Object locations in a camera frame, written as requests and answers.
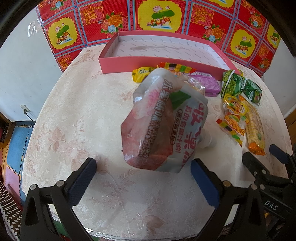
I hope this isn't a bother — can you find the orange cracker sleeve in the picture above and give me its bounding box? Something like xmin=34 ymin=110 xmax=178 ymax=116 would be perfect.
xmin=239 ymin=95 xmax=266 ymax=156

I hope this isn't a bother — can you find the colourful gummy candy packet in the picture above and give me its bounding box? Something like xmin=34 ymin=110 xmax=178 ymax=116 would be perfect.
xmin=216 ymin=109 xmax=245 ymax=146

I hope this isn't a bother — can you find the yellow jelly cup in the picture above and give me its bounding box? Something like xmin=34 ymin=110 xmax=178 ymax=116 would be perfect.
xmin=223 ymin=93 xmax=248 ymax=115

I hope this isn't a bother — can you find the green pea snack bag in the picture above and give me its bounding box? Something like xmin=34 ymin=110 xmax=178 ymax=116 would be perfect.
xmin=220 ymin=70 xmax=246 ymax=98

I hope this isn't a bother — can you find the pink jelly drink pouch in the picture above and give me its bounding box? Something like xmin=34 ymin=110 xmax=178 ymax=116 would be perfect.
xmin=121 ymin=68 xmax=216 ymax=173

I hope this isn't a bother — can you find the purple candy tin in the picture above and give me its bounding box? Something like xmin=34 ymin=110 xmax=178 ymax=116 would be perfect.
xmin=189 ymin=71 xmax=221 ymax=97

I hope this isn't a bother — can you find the striped clear candy packet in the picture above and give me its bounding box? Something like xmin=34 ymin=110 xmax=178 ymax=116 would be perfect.
xmin=157 ymin=62 xmax=206 ymax=96

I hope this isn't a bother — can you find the yellow pastry packet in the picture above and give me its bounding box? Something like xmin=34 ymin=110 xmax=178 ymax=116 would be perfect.
xmin=132 ymin=67 xmax=155 ymax=83

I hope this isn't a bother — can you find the dark green snack bag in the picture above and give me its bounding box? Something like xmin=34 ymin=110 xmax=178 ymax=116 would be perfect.
xmin=243 ymin=79 xmax=262 ymax=104

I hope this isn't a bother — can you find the blue foam floor mat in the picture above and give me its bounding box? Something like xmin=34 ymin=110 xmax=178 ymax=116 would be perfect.
xmin=1 ymin=121 xmax=35 ymax=206

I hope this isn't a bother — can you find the pink shallow box tray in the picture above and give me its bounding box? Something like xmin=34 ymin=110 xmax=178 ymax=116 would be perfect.
xmin=98 ymin=31 xmax=239 ymax=80

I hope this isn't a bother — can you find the white wall socket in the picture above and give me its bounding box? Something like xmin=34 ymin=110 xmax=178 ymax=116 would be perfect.
xmin=20 ymin=105 xmax=31 ymax=114

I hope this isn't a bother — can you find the red floral wall cloth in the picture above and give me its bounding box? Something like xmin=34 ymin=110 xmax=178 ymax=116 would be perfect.
xmin=36 ymin=0 xmax=281 ymax=76

